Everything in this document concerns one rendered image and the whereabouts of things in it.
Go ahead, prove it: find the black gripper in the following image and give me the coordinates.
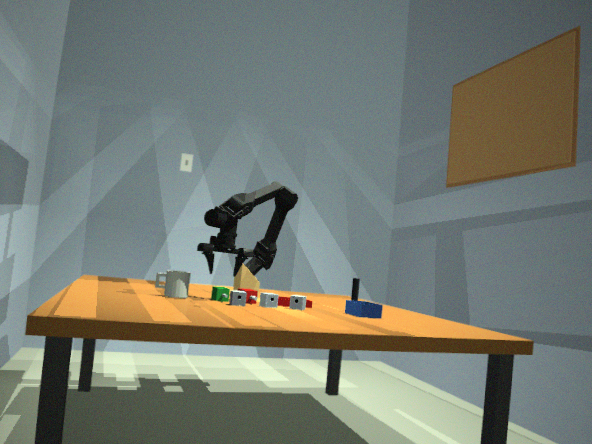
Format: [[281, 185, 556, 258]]
[[197, 229, 254, 277]]

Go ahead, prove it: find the blue rectangular box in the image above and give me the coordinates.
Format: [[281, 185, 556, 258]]
[[345, 300, 383, 319]]

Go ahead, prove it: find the red block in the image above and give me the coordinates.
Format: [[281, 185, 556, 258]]
[[238, 289, 258, 304]]

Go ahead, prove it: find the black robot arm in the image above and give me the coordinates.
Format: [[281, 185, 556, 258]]
[[204, 181, 298, 275]]

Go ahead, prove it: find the black cylinder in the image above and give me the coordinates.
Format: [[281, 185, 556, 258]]
[[351, 278, 360, 301]]

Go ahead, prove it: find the red tray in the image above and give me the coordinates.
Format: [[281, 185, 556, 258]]
[[278, 297, 312, 308]]

